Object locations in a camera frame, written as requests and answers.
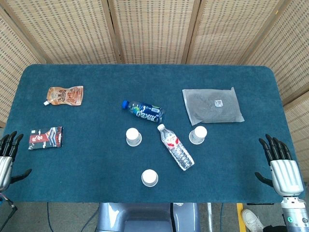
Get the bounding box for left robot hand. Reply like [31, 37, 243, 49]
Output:
[0, 131, 32, 193]

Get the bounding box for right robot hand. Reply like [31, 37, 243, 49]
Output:
[254, 134, 305, 197]

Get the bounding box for white paper cup blue flower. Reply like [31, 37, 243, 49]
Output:
[188, 126, 208, 145]
[126, 128, 142, 147]
[141, 169, 159, 188]

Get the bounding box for dark red snack packet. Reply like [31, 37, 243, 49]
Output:
[28, 126, 64, 150]

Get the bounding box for white shoe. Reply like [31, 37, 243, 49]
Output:
[241, 209, 265, 232]

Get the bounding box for white table leg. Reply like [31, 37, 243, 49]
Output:
[207, 203, 213, 232]

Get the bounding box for brown spout pouch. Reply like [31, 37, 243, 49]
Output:
[43, 86, 84, 106]

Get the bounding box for teal felt table cover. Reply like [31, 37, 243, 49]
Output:
[2, 64, 299, 203]

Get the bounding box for grey zip bag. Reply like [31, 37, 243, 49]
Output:
[182, 87, 245, 126]

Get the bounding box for clear water bottle red label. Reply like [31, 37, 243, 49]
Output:
[157, 124, 195, 171]

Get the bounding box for blue-grey robot torso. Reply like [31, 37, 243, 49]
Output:
[96, 202, 201, 232]

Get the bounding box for blue drink bottle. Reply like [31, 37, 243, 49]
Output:
[121, 100, 166, 123]

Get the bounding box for bamboo folding screen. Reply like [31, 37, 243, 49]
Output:
[0, 0, 309, 177]

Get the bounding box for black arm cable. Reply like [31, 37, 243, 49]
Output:
[0, 196, 18, 230]

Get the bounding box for blue floor cable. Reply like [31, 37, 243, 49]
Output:
[220, 203, 225, 232]
[46, 202, 55, 232]

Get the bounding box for black torso cable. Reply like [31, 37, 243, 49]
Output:
[169, 202, 175, 232]

